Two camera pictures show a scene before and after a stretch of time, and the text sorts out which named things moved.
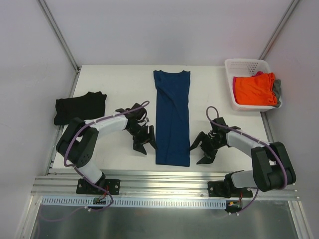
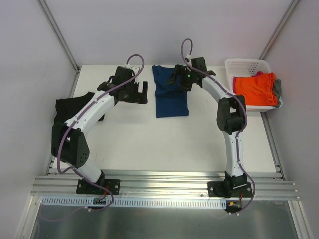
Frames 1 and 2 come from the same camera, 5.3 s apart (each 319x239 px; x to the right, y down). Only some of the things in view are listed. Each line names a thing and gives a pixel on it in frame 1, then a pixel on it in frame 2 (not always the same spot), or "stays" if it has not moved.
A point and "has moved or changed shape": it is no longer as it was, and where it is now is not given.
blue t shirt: [172, 112] has moved or changed shape
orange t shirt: [256, 89] stays
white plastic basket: [248, 67] stays
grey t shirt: [277, 87] stays
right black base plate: [225, 189] stays
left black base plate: [112, 185] stays
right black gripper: [208, 145] to [181, 77]
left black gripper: [142, 135] to [136, 92]
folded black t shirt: [89, 106] stays
